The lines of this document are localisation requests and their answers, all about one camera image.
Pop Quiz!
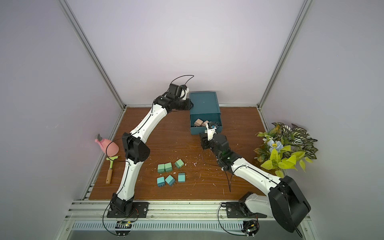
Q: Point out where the beige plug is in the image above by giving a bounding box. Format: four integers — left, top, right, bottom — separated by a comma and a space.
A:
201, 121, 209, 127
194, 119, 204, 127

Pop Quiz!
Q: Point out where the teal top drawer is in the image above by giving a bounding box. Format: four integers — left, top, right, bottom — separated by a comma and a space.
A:
190, 113, 223, 135

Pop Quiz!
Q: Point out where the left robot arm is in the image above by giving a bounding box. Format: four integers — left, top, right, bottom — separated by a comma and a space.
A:
110, 96, 193, 216

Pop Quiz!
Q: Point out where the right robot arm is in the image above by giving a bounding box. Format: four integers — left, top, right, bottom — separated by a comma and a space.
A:
199, 133, 311, 233

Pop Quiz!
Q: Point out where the teal three-drawer cabinet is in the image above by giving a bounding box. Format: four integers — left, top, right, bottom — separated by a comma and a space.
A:
190, 92, 221, 115

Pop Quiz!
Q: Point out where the green plug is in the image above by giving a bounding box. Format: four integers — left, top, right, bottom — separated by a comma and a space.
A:
165, 163, 173, 173
157, 164, 166, 174
175, 159, 185, 169

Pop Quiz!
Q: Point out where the teal plug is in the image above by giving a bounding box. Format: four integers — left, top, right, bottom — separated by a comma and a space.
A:
178, 173, 186, 183
165, 175, 176, 186
157, 177, 166, 187

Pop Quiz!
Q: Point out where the artificial green plant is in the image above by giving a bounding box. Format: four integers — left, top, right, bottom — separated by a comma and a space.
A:
254, 122, 318, 178

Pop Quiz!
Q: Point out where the right electronics board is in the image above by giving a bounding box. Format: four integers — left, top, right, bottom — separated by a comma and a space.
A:
242, 220, 260, 238

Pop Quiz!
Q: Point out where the electronics board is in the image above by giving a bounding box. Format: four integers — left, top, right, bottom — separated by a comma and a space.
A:
242, 220, 260, 238
115, 221, 133, 237

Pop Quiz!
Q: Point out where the left electronics board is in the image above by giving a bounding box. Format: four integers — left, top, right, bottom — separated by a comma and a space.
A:
115, 221, 133, 237

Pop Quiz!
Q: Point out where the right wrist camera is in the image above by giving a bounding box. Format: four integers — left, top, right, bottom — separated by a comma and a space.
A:
206, 122, 220, 141

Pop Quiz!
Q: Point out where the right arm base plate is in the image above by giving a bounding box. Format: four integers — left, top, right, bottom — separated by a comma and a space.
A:
222, 202, 267, 219

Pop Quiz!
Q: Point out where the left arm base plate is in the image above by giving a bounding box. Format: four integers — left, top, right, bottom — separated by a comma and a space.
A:
107, 202, 150, 219

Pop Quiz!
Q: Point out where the green wooden-handled tool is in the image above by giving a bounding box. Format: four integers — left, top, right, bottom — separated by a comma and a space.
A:
106, 156, 119, 185

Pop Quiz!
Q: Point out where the aluminium front rail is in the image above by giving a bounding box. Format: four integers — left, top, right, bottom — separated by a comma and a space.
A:
64, 200, 311, 223

